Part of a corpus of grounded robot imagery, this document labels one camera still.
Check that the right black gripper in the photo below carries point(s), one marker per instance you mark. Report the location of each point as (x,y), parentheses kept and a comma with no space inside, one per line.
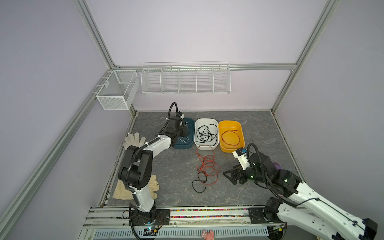
(240,171)

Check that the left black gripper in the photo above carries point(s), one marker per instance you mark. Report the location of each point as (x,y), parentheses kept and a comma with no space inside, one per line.
(185,128)

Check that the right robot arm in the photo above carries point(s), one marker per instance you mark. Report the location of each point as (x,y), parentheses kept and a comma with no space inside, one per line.
(295,202)

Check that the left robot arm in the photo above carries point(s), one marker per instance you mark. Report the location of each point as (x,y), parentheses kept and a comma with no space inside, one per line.
(136,168)

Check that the teal plastic bin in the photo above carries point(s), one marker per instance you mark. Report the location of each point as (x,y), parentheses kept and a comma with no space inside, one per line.
(187,142)

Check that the white plastic bin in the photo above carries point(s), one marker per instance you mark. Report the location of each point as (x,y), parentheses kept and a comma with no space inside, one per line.
(206,134)

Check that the yellow plastic bin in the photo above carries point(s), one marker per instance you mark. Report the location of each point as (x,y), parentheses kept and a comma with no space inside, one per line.
(231,136)

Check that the pink purple brush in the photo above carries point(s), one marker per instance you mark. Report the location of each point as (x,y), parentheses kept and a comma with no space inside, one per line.
(277,166)

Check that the white cotton glove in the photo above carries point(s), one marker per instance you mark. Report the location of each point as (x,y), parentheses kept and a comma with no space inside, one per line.
(135,140)

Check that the pink object at bottom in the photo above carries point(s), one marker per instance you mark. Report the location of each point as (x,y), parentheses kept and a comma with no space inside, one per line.
(208,235)

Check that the small white mesh basket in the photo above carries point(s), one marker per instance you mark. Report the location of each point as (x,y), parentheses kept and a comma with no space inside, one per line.
(118,91)

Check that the beige rubber glove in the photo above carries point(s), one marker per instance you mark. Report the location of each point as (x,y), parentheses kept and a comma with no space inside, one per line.
(121,193)

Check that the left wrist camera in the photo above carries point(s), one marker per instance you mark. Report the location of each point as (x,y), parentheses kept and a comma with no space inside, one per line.
(180,115)

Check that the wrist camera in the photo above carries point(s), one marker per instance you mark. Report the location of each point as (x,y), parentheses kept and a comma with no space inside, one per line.
(180,115)
(241,155)

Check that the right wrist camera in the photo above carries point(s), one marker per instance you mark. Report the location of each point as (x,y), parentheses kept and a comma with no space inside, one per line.
(241,155)

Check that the long white wire rack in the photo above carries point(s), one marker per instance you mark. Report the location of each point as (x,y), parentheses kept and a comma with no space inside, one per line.
(186,78)

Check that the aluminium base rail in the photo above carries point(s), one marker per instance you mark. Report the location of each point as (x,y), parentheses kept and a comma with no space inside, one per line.
(228,216)

